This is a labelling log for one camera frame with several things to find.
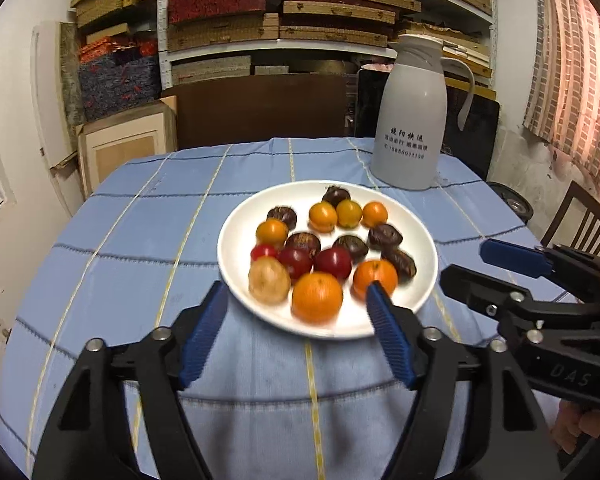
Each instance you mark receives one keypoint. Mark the white metal shelf unit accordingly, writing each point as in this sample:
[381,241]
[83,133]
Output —
[162,20]

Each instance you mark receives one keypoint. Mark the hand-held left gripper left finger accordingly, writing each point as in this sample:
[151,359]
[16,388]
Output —
[205,330]

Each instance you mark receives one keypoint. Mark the orange red patterned boxes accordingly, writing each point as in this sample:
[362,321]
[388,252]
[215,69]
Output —
[110,47]

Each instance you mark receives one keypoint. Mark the striped curtain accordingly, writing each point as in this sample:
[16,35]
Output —
[570,50]

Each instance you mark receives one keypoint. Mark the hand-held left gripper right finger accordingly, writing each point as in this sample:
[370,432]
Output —
[390,330]

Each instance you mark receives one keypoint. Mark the orange tangerine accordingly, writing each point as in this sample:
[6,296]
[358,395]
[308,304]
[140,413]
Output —
[375,275]

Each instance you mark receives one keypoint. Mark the marble pattern board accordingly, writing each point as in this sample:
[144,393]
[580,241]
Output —
[70,75]

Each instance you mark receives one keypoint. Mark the large orange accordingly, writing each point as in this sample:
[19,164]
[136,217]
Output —
[317,296]

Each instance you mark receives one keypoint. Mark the white round plate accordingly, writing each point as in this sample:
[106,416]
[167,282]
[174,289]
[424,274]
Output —
[415,240]

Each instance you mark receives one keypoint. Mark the white leaning board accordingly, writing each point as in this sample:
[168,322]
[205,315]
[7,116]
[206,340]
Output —
[47,110]

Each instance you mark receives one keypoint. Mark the blue checked tablecloth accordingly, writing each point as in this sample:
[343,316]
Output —
[130,240]

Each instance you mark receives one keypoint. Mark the brown wooden board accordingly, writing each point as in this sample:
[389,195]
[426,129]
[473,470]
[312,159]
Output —
[260,110]

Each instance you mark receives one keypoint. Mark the red cherry tomato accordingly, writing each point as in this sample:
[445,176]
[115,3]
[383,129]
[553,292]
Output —
[263,252]

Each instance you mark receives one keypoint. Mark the dark red plum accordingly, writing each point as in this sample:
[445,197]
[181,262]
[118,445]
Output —
[295,263]
[333,262]

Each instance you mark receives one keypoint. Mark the person's right hand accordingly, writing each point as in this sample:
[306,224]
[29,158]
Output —
[567,425]

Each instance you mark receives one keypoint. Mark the blue patterned fabric boxes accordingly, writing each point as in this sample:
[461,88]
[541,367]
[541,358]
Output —
[115,85]

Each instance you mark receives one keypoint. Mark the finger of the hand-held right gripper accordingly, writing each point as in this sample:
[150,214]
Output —
[475,285]
[510,255]

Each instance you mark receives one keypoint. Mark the black round object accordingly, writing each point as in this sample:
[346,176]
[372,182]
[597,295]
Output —
[510,200]

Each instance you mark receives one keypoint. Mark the stack of woven flat boxes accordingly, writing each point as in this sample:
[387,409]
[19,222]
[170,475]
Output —
[220,32]

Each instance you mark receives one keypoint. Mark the dark wooden chair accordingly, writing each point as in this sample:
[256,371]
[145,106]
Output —
[580,215]

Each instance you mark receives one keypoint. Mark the white thermos jug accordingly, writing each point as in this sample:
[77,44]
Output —
[405,125]

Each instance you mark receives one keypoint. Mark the small deep orange kumquat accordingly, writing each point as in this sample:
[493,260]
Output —
[374,213]

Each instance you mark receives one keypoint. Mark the pale yellow orange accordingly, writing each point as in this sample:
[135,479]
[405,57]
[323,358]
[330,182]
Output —
[269,280]

